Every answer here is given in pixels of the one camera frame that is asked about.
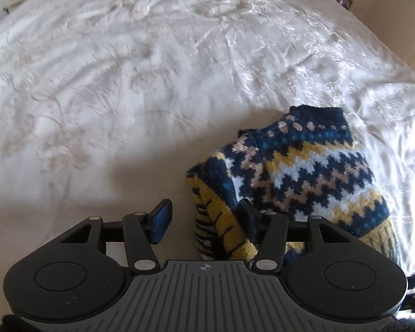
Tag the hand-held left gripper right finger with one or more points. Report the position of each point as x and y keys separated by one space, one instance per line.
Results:
x=249 y=215

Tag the white embroidered bedspread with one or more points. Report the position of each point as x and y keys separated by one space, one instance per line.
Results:
x=124 y=86

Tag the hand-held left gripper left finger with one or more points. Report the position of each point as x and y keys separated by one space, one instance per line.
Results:
x=161 y=221

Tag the navy patterned knit sweater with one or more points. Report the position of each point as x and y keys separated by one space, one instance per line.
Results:
x=307 y=169

